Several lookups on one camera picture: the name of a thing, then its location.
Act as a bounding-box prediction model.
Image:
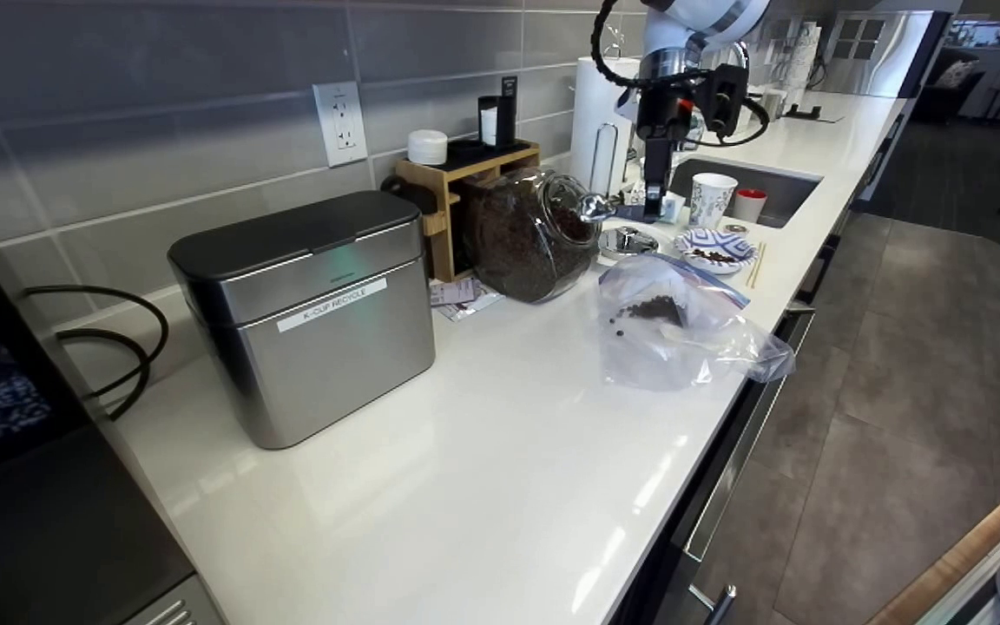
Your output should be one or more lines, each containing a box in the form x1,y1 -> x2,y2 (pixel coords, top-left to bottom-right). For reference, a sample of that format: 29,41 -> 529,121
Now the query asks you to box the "crumpled plastic wrapper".
426,270 -> 501,323

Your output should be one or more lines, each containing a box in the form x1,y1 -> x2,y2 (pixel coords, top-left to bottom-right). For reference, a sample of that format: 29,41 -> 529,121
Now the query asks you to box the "black box with white label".
474,95 -> 502,150

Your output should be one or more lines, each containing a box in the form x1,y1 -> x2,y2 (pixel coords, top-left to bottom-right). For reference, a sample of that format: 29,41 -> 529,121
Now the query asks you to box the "white background roll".
780,18 -> 827,110

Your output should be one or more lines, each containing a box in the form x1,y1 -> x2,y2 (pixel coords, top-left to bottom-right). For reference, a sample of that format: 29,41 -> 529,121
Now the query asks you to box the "white round plate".
593,214 -> 679,273

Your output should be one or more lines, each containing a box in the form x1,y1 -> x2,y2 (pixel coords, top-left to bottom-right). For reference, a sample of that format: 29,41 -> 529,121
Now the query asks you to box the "large blue patterned paper bowl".
672,227 -> 759,280

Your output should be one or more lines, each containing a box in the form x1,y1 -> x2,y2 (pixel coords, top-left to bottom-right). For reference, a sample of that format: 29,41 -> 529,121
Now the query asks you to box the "dark base cabinet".
607,219 -> 849,625

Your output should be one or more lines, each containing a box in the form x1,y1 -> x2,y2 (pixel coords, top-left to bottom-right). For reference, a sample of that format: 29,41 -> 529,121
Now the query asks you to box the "metal paper towel holder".
586,114 -> 630,219

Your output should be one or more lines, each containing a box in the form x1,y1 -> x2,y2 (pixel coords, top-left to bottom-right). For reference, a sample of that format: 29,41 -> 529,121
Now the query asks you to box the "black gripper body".
634,49 -> 689,150

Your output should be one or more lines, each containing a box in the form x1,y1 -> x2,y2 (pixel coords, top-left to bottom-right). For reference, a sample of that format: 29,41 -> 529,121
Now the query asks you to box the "wooden countertop organizer rack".
393,139 -> 544,286

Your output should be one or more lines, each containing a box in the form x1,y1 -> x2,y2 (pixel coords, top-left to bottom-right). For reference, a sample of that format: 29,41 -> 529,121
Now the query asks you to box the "black corrugated cable conduit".
586,0 -> 651,89

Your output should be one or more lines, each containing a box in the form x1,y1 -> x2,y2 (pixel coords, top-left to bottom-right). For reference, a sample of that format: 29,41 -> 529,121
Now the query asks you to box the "short metal drawer handle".
684,580 -> 743,625

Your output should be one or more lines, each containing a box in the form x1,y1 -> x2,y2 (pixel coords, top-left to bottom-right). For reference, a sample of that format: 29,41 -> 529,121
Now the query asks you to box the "white wall power outlet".
309,77 -> 370,172

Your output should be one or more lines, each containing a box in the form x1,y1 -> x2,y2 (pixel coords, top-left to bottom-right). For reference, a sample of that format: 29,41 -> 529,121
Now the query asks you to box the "clear plastic zip bag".
593,253 -> 797,400

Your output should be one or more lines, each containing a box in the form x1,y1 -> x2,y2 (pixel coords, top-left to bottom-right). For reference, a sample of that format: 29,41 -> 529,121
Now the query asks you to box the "large coffee bean heap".
688,234 -> 743,263

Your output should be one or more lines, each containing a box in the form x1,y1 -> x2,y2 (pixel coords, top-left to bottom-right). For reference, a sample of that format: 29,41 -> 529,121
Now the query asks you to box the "tall patterned paper cup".
688,172 -> 743,234

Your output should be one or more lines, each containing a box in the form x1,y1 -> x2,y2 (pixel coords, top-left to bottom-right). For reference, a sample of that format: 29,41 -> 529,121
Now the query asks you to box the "stainless steel lidded bin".
165,187 -> 438,451

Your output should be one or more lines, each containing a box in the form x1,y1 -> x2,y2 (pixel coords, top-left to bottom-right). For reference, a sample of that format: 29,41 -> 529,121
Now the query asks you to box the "white round lidded container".
407,124 -> 451,172

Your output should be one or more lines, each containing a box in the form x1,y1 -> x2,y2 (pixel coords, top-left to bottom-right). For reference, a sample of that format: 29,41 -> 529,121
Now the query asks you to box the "small coffee pod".
730,184 -> 769,227

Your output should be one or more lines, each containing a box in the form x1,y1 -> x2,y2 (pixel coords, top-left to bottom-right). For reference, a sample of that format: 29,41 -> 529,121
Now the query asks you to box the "long metal drawer handle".
679,310 -> 818,570

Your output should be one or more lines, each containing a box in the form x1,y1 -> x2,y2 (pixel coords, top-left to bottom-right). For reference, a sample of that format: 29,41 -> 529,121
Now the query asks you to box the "black appliance power cable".
18,280 -> 173,423

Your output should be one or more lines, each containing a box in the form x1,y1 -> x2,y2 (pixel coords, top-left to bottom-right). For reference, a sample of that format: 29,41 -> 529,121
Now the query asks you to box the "small coffee bean clump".
621,294 -> 689,332

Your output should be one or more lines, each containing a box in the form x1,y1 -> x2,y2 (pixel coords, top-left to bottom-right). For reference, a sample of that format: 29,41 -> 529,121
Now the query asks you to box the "glass jar of coffee beans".
459,168 -> 605,305

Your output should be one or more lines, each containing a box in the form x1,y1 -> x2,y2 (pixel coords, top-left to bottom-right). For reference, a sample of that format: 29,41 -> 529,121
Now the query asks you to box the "black coffee machine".
0,187 -> 224,625

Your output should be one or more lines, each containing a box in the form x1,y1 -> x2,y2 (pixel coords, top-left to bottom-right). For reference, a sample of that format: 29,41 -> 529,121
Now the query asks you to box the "stainless steel sink basin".
669,158 -> 824,234

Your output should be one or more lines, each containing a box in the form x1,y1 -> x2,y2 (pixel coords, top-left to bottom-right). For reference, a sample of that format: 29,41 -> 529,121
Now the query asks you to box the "tall black box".
497,74 -> 520,152

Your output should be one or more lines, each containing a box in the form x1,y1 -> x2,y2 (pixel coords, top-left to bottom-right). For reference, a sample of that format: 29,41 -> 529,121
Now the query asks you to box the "wooden table edge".
868,451 -> 1000,625

